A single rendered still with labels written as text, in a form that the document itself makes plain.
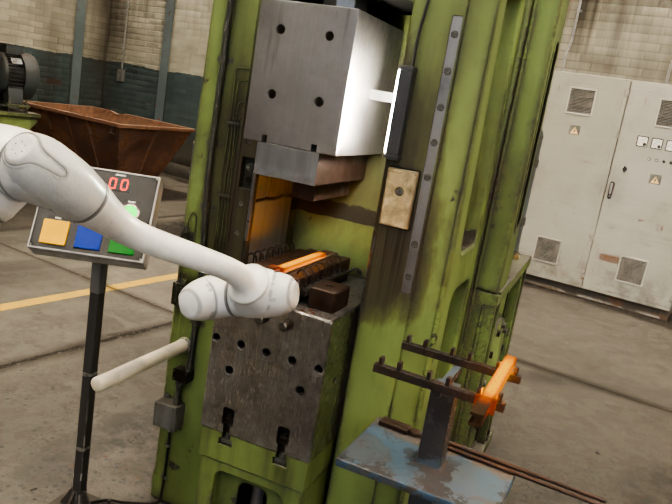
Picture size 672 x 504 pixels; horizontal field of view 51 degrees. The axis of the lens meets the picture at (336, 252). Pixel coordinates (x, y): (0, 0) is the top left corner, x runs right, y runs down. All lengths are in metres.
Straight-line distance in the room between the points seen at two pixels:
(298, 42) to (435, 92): 0.41
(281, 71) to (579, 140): 5.36
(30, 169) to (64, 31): 10.07
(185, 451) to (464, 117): 1.50
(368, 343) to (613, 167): 5.19
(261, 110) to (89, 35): 9.64
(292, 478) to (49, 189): 1.23
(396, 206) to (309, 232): 0.59
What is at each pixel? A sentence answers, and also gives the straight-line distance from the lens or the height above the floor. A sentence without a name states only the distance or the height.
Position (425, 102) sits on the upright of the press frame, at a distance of 2.07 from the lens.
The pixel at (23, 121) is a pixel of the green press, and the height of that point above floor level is 0.83.
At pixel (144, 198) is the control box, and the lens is 2.24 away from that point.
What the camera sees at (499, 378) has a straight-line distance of 1.73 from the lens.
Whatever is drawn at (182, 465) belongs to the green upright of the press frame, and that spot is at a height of 0.17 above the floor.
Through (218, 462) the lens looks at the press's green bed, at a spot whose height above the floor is 0.36.
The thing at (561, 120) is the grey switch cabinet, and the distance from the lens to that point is 7.25.
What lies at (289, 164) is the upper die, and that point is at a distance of 2.06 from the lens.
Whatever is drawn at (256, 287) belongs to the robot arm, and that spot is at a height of 1.08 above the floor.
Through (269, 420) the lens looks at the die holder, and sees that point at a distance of 2.19.
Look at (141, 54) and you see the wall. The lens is 11.31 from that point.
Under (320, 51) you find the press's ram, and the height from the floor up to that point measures 1.64.
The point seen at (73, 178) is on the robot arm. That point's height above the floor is 1.31.
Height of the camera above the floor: 1.53
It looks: 12 degrees down
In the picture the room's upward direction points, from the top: 9 degrees clockwise
